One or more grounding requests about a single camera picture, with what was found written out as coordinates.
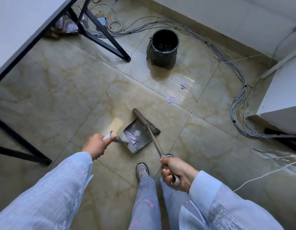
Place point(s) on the person's right hand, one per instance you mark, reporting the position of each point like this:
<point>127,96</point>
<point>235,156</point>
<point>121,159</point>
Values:
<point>179,172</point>

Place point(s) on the person's left hand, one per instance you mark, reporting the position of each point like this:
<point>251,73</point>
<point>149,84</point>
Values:
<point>96,146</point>

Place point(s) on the grey broom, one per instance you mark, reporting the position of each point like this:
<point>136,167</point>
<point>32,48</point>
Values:
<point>143,119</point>

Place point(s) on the pink paper scraps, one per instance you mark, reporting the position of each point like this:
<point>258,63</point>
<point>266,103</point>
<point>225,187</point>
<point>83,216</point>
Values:
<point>170,100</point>

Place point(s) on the black waste bin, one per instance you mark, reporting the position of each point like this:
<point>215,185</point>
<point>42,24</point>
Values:
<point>162,59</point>

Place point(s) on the person's left forearm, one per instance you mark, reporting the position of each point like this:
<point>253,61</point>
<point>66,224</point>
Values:
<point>47,196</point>

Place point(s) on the person's right forearm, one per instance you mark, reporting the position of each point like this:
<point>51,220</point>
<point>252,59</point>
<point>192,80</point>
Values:
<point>222,208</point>

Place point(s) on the person's right shoe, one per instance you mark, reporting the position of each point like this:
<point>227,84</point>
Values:
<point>169,156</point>

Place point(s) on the person's shoe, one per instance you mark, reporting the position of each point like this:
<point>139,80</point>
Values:
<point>142,171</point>
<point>169,156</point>

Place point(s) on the person's right leg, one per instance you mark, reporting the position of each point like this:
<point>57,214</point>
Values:
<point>172,206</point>

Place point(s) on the person's leg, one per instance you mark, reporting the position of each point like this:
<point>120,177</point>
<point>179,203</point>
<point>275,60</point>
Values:
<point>145,206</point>
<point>172,206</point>

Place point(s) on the person's left shoe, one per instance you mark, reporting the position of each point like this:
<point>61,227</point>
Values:
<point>142,171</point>

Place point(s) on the person's left leg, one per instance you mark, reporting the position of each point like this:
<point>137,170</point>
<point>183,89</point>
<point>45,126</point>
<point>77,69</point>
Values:
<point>145,206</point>

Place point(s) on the blue junction box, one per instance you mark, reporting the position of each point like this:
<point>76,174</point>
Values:
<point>102,22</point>

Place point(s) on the white cabinet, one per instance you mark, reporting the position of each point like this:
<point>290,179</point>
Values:
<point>282,93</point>

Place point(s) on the white table black legs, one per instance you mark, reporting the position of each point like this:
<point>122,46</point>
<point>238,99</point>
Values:
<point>18,21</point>

